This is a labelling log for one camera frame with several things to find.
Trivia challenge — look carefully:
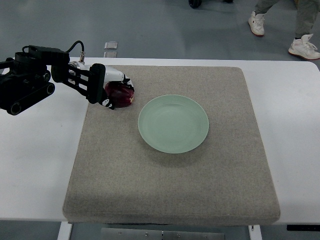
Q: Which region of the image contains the right white sneaker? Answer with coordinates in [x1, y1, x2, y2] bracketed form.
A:
[288, 34, 320, 60]

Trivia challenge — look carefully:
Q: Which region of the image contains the black caster wheel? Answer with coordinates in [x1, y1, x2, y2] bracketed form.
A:
[188, 0, 202, 9]

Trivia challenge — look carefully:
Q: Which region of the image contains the grey trouser leg right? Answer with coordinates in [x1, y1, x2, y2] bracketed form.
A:
[295, 0, 320, 39]

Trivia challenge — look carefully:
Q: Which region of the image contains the grey trouser leg left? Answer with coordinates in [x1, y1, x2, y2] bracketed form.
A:
[254, 0, 279, 15]

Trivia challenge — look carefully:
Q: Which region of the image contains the metal base plate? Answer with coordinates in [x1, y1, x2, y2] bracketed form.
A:
[100, 228, 226, 240]

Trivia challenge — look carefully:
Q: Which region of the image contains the grey trouser leg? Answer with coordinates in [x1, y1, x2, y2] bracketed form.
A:
[295, 0, 320, 39]
[254, 0, 279, 15]

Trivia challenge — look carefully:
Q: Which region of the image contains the black table control panel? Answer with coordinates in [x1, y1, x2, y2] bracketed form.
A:
[286, 224, 320, 232]

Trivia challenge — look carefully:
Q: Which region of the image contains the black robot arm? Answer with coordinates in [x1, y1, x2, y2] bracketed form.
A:
[0, 40, 107, 116]

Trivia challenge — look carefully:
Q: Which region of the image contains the white right table leg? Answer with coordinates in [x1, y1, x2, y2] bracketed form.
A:
[248, 225, 263, 240]

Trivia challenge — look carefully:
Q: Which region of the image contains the beige fabric mat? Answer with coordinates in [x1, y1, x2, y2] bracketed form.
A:
[62, 65, 281, 227]

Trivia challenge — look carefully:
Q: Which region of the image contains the white table leg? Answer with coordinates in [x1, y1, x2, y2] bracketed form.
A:
[57, 221, 73, 240]
[248, 225, 263, 240]

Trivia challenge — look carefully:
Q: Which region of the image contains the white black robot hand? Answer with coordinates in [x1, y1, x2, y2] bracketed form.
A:
[99, 66, 135, 110]

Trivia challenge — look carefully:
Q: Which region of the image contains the dark red apple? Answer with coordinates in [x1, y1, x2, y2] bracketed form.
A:
[105, 81, 134, 108]

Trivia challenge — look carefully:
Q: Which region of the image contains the pale green plate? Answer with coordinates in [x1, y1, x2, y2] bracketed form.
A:
[137, 94, 210, 154]

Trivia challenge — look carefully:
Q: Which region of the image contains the lower floor socket plate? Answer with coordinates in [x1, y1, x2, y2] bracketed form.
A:
[103, 51, 117, 58]

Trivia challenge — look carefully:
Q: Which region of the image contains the white left table leg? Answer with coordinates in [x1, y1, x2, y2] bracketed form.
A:
[57, 221, 73, 240]

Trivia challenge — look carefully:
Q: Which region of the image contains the white sneaker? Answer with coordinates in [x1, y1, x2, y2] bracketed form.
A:
[288, 34, 320, 60]
[248, 11, 265, 37]

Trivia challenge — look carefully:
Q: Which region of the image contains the left white sneaker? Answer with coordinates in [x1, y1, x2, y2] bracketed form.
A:
[248, 11, 265, 37]

